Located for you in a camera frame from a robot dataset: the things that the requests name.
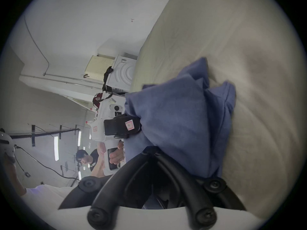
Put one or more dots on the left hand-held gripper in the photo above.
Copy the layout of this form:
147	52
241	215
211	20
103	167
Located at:
106	109

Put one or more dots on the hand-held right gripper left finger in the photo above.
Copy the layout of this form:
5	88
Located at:
109	190

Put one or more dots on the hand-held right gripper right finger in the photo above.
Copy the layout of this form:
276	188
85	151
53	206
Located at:
182	188

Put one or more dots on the blue shirt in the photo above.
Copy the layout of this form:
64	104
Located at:
175	123

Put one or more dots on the person's left forearm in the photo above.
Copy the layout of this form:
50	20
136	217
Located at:
97	171

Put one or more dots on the person's left hand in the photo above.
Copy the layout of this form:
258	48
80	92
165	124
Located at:
116	156

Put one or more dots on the white washing machine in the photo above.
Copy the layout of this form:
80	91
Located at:
123	73

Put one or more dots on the cream perforated box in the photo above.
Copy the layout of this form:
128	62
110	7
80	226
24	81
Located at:
98	67

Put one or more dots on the person's body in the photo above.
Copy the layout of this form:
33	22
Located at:
40	198

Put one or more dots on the bed with beige sheet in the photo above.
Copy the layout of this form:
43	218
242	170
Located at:
239	56

